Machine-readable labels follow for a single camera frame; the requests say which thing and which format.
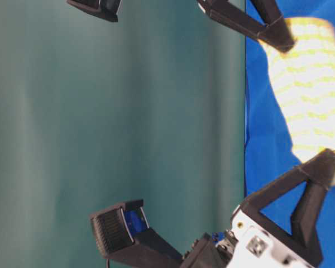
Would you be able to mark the near black white gripper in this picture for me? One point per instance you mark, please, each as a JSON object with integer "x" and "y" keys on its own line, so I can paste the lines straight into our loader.
{"x": 254, "y": 240}

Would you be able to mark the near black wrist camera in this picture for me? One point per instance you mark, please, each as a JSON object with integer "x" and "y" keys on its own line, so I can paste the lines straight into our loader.
{"x": 123, "y": 234}

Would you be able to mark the yellow white towel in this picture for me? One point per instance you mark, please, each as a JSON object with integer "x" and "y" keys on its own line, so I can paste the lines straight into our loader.
{"x": 303, "y": 82}

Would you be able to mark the blue table cloth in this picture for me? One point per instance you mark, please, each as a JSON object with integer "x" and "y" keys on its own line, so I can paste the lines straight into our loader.
{"x": 267, "y": 141}

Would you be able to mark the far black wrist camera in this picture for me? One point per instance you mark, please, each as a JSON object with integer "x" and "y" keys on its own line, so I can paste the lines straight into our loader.
{"x": 104, "y": 9}

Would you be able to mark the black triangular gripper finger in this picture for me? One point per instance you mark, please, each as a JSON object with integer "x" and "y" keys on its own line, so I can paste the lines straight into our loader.
{"x": 273, "y": 31}

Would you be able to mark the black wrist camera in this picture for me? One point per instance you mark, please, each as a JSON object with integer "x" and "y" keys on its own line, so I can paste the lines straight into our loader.
{"x": 123, "y": 234}
{"x": 104, "y": 9}

